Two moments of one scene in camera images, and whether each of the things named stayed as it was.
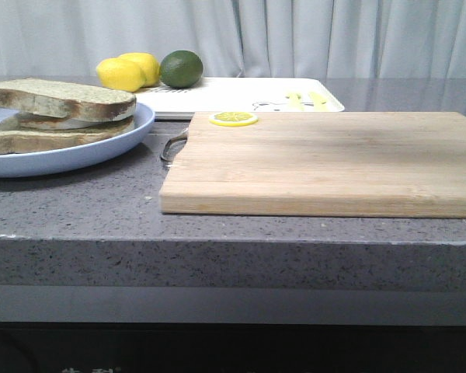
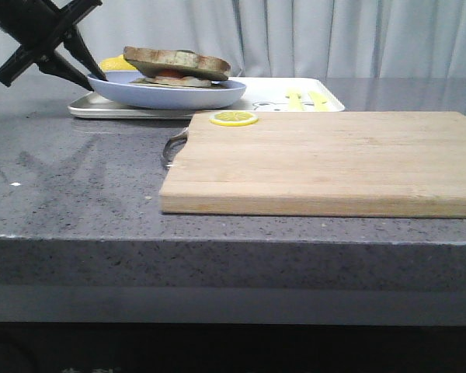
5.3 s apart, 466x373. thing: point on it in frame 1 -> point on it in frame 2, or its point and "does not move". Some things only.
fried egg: [62, 124] -> [170, 73]
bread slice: [60, 99] -> [158, 62]
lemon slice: [233, 119] does not move
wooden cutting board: [376, 164] does not move
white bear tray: [245, 95] does not move
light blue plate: [37, 162] -> [118, 90]
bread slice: [9, 141] -> [166, 81]
